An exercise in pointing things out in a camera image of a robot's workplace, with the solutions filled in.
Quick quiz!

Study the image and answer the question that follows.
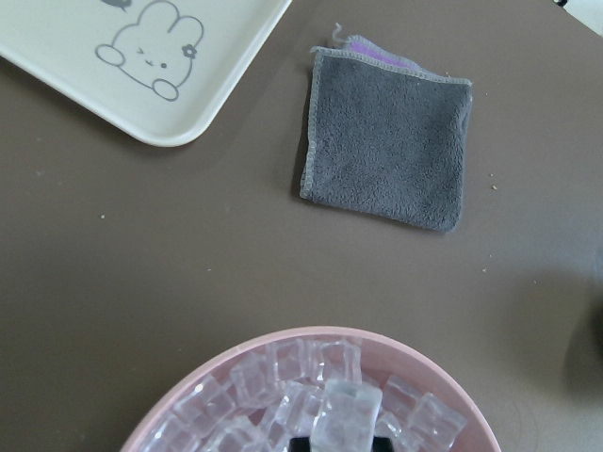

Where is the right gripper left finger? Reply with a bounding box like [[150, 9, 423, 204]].
[[288, 437, 312, 452]]

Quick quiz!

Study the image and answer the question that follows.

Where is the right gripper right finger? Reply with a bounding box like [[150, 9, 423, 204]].
[[371, 436, 392, 452]]

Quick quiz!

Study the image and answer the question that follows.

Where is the clear ice cube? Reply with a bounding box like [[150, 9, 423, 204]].
[[310, 379, 383, 451]]

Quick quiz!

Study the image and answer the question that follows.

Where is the pink bowl of ice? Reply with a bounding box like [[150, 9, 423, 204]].
[[124, 327, 499, 451]]

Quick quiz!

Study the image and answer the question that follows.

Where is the grey folded cloth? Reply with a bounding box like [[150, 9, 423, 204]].
[[300, 25, 473, 233]]

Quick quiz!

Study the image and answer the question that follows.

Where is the beige rabbit tray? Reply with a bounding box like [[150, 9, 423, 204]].
[[1, 1, 288, 147]]

